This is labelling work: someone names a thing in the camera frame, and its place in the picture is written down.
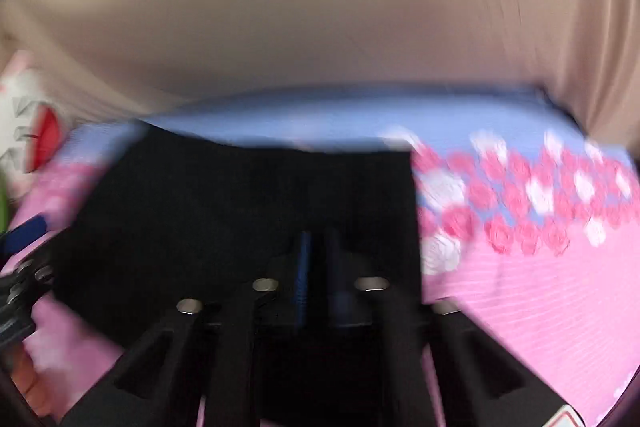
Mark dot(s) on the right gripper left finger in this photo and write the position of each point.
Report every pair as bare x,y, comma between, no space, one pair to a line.
235,363

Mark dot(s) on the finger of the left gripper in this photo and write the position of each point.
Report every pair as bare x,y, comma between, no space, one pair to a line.
15,240

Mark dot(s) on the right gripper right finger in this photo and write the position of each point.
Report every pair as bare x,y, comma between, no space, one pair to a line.
430,365

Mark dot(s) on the black pants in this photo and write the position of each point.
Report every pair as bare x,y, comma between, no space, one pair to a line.
176,217

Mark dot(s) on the person's left hand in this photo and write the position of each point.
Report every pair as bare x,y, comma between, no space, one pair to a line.
32,386

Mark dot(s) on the green plush pillow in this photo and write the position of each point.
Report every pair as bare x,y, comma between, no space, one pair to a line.
5,209

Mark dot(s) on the white cartoon face pillow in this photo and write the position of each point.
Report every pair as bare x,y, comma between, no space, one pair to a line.
33,126

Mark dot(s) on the pink rose bedsheet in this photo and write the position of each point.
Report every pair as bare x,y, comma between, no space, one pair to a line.
526,223

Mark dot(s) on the beige curtain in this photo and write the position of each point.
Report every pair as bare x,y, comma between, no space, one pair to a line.
112,58

